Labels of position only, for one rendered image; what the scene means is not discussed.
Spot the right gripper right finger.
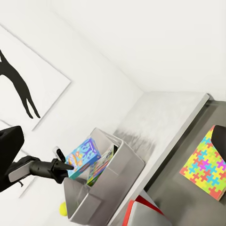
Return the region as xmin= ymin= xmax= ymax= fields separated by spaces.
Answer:
xmin=211 ymin=125 xmax=226 ymax=163

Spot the board game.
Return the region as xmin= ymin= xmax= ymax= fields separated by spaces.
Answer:
xmin=87 ymin=145 xmax=118 ymax=187
xmin=65 ymin=137 xmax=101 ymax=179

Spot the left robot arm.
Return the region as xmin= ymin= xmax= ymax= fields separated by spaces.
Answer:
xmin=0 ymin=146 xmax=74 ymax=193

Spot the jigsaw puzzle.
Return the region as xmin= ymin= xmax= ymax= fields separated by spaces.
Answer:
xmin=181 ymin=126 xmax=226 ymax=201

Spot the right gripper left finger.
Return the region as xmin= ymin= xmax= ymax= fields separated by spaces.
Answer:
xmin=0 ymin=125 xmax=24 ymax=181

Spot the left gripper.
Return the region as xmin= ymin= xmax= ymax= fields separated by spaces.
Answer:
xmin=38 ymin=158 xmax=74 ymax=184

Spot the tennis ball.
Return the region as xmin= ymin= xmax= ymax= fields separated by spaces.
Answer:
xmin=59 ymin=202 xmax=67 ymax=217

